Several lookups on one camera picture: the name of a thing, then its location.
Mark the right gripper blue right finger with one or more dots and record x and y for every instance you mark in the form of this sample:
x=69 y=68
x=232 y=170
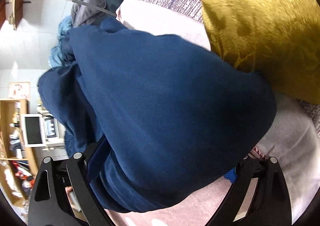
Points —
x=270 y=204

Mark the pink polka dot bedsheet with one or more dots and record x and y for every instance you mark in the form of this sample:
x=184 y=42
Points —
x=291 y=139

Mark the wooden wall shelf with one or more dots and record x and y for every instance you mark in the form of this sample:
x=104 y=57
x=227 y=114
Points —
x=18 y=164

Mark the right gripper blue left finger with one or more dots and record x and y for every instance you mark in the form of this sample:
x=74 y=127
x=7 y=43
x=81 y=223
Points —
x=49 y=204

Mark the white medical machine with screen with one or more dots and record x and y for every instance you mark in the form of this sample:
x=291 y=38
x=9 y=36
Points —
x=40 y=131

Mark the navy blue padded jacket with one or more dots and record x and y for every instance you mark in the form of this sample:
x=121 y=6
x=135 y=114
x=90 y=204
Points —
x=172 y=116

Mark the golden yellow pillow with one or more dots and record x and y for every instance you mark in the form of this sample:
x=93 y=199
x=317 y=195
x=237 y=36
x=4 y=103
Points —
x=279 y=38

